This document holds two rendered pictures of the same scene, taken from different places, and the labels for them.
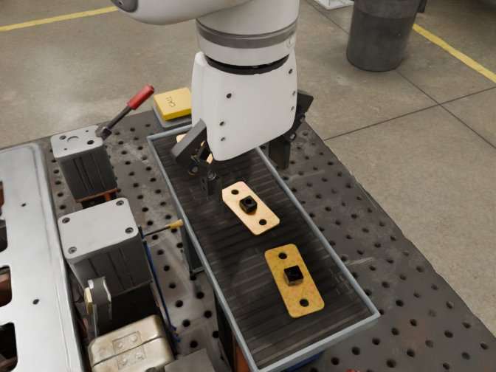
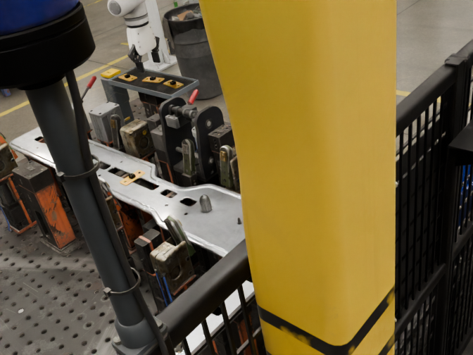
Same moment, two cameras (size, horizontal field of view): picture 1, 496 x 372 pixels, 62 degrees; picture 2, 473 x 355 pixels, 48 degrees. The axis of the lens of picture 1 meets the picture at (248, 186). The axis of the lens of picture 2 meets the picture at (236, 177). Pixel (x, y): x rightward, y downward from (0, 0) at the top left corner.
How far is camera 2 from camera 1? 1.61 m
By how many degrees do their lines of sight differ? 20
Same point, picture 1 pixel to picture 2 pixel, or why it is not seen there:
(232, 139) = (142, 47)
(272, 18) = (142, 12)
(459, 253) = not seen: hidden behind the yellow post
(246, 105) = (143, 36)
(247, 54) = (140, 21)
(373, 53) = (204, 84)
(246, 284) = (160, 89)
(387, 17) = (203, 55)
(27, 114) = not seen: outside the picture
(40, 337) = (96, 152)
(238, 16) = (136, 13)
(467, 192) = not seen: hidden behind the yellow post
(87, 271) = (105, 122)
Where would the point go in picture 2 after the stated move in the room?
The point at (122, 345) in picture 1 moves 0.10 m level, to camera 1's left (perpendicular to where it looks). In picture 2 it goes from (130, 125) to (103, 134)
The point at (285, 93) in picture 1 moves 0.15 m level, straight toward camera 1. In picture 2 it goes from (150, 33) to (158, 44)
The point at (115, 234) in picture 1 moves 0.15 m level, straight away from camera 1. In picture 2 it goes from (111, 106) to (86, 101)
